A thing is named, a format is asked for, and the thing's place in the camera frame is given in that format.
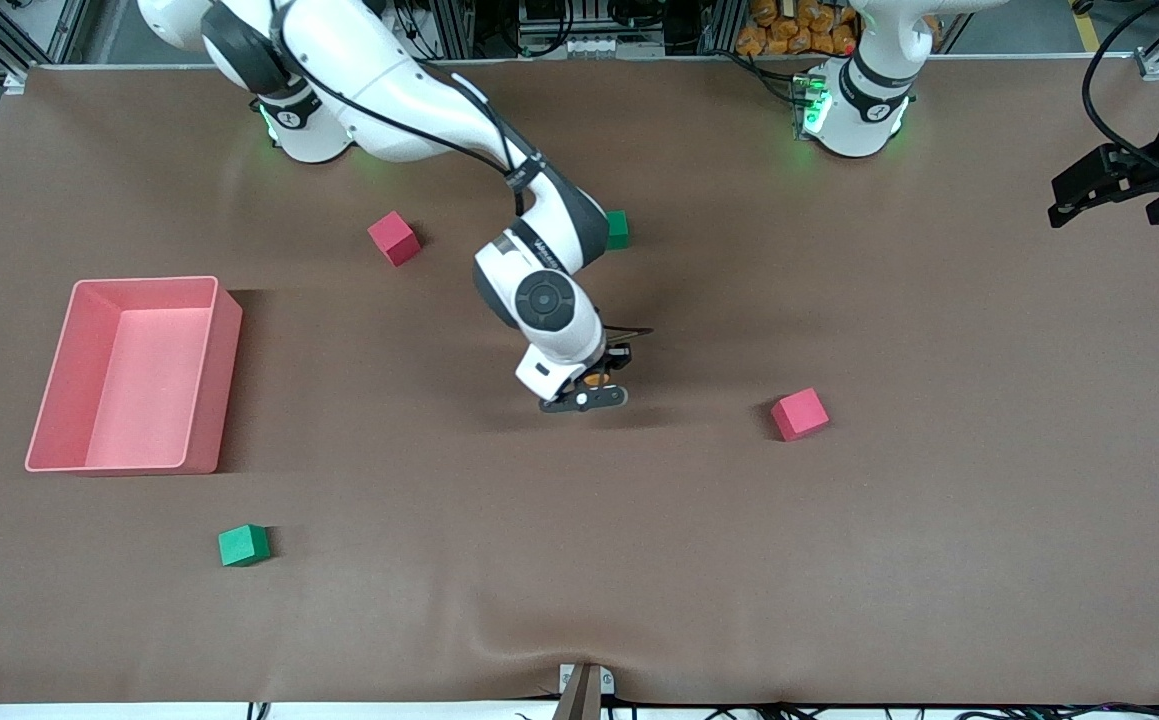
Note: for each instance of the orange snack bags pile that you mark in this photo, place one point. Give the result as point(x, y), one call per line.
point(789, 30)

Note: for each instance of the grey metal clamp bracket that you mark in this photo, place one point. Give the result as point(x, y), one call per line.
point(584, 682)

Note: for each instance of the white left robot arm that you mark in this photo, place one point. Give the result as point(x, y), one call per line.
point(854, 125)

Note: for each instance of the red foam cube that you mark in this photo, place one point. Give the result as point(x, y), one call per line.
point(799, 415)
point(394, 240)

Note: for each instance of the brown table cover mat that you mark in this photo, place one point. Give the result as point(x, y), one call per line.
point(579, 550)

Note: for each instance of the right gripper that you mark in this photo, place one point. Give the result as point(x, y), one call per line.
point(618, 358)

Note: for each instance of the green foam cube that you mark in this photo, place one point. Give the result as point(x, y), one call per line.
point(242, 546)
point(619, 232)

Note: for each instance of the white terminal block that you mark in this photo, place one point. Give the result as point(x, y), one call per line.
point(589, 46)

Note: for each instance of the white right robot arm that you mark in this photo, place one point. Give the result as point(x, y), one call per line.
point(389, 90)

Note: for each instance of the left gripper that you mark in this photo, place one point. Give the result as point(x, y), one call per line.
point(1146, 168)

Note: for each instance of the aluminium frame post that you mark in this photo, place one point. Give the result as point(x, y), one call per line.
point(719, 25)
point(457, 25)

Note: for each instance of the orange capped push button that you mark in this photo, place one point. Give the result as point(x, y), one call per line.
point(594, 379)

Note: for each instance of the pink plastic bin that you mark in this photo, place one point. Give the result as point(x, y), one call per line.
point(129, 430)

